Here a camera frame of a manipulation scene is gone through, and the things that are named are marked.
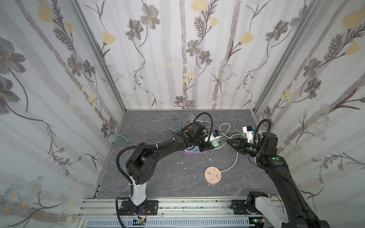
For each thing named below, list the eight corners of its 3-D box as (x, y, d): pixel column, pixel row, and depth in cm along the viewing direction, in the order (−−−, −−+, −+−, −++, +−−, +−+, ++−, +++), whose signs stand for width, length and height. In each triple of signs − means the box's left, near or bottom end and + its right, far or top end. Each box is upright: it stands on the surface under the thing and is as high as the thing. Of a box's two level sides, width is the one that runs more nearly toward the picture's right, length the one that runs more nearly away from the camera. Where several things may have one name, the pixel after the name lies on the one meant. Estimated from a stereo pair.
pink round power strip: (204, 184, 84) (205, 182, 82) (203, 168, 90) (203, 166, 88) (221, 184, 84) (222, 182, 82) (219, 168, 90) (220, 166, 88)
